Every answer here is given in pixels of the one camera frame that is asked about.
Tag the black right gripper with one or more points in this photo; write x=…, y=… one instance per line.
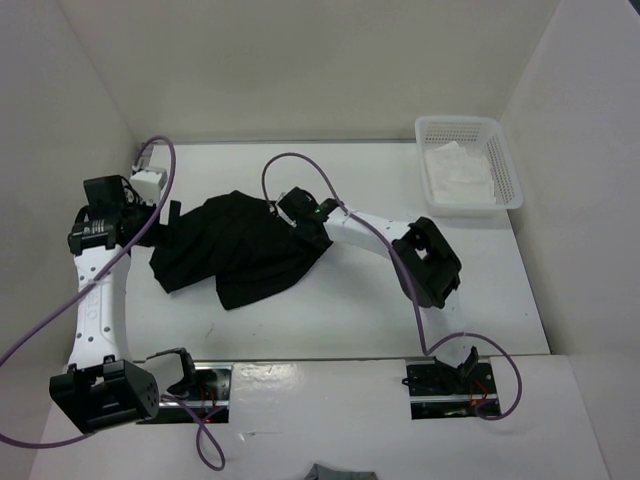
x=299, y=229

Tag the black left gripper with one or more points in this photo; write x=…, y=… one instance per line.
x=161, y=232

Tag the black pleated skirt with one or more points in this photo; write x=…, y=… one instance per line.
x=234, y=239

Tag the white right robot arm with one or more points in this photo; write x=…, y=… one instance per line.
x=426, y=266

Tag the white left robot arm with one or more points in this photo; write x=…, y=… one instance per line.
x=103, y=387

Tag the white cloth in basket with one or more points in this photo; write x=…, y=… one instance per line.
x=459, y=175

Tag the white perforated plastic basket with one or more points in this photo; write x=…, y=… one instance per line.
x=481, y=134

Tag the grey folded cloth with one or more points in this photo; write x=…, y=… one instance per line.
x=320, y=472

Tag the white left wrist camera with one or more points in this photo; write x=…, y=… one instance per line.
x=149, y=183

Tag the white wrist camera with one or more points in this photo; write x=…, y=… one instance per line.
x=149, y=183
x=276, y=211

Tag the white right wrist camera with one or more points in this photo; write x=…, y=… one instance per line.
x=276, y=211

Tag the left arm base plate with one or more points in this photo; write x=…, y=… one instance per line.
x=208, y=398

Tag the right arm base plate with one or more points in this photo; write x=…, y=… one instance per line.
x=434, y=393

